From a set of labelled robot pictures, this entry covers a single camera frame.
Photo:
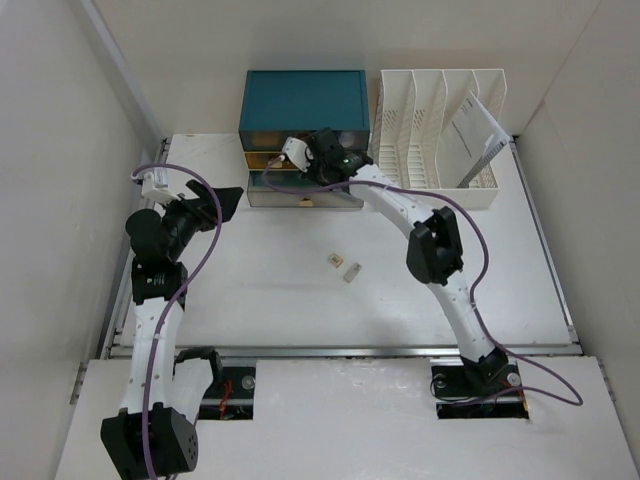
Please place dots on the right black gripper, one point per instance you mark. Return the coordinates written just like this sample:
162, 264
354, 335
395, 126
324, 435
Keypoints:
309, 175

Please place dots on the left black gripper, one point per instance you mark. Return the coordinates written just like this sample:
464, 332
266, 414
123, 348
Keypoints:
206, 201

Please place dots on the teal drawer organizer box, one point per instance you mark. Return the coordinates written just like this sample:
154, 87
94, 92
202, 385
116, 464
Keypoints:
279, 104

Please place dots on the small yellow eraser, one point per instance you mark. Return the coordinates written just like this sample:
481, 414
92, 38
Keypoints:
335, 260

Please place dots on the silver staple box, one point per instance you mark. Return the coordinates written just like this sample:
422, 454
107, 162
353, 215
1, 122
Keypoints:
352, 272

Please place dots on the white spiral manual booklet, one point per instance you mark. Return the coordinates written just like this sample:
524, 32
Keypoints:
468, 143

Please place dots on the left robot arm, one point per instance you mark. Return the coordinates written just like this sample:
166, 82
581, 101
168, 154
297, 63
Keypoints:
154, 432

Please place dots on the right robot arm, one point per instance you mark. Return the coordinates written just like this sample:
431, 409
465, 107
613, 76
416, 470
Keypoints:
434, 253

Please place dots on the white file rack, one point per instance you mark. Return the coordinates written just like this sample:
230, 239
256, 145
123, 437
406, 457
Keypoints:
413, 139

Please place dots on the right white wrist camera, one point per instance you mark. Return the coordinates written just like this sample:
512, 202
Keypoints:
298, 153

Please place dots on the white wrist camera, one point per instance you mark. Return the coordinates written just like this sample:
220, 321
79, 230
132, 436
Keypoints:
298, 153
154, 185

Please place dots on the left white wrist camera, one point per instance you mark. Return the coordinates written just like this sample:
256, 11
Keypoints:
154, 185

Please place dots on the aluminium table rail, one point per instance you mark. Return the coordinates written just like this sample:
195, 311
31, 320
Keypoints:
573, 349

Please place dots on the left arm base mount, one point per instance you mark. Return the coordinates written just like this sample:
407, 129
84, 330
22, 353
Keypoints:
230, 396

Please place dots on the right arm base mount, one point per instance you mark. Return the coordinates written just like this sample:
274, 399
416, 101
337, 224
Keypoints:
460, 397

